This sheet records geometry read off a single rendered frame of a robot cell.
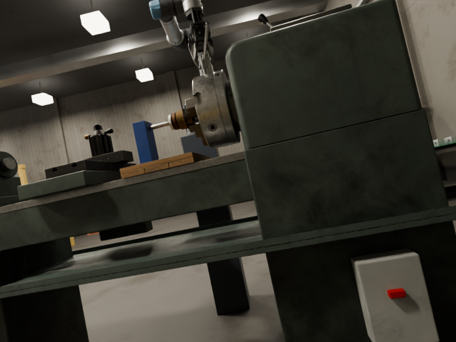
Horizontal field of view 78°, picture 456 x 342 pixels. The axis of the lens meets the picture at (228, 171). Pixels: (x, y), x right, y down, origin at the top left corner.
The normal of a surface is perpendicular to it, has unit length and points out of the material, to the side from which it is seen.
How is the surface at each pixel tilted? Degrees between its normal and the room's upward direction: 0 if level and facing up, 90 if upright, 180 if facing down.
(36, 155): 90
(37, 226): 90
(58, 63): 90
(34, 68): 90
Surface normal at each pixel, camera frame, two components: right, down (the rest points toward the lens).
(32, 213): -0.15, -0.01
